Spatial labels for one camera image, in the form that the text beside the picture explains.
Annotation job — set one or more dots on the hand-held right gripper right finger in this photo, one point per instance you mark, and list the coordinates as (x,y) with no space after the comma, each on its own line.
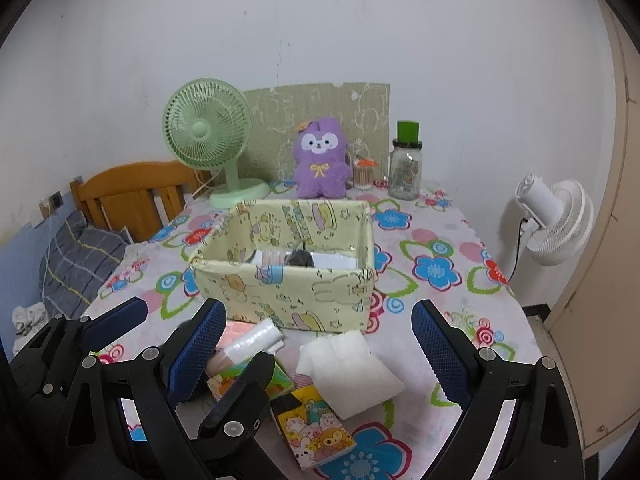
(442,355)

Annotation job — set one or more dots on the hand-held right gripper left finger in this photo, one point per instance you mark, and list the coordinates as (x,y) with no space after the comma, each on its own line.
(197,350)

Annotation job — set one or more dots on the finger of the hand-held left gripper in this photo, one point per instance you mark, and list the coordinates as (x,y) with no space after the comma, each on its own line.
(240,400)
(120,317)

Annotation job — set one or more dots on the pink tissue packet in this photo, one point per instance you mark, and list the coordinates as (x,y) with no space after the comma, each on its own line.
(234,332)

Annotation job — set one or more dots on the green cartoon tissue packet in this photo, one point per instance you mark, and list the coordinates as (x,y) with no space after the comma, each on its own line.
(277,380)

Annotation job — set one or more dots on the white sock with beige cuff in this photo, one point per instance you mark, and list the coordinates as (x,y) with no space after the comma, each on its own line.
(257,340)

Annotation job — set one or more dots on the yellow cartoon tissue packet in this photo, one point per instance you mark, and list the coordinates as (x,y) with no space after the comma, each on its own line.
(315,430)

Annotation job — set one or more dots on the white tissue pack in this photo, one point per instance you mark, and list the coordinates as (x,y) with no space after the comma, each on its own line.
(350,375)

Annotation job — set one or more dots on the yellow cartoon print storage box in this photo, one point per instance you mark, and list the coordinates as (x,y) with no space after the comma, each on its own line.
(280,290)

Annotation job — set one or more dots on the grey plaid pillow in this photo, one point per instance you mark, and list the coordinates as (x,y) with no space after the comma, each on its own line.
(80,260)

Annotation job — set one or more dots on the crumpled white cloth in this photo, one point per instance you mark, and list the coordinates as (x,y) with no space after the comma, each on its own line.
(27,317)

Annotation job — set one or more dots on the dark cloth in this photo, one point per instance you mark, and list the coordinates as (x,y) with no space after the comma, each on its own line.
(300,258)

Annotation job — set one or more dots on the white fan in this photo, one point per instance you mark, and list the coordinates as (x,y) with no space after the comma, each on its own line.
(560,225)

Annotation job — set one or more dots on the glass jar with green lid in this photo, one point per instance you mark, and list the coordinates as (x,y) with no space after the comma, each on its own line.
(405,170)

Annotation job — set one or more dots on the small jar with orange lid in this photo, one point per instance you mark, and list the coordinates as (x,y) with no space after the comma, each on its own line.
(364,172)

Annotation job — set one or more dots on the green desk fan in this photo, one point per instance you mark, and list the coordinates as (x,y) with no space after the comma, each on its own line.
(205,135)

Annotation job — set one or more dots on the purple plush bunny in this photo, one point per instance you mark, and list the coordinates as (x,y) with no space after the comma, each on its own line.
(320,160)

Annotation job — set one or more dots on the green cardboard sheet with drawings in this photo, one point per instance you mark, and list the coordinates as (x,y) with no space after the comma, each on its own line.
(275,115)

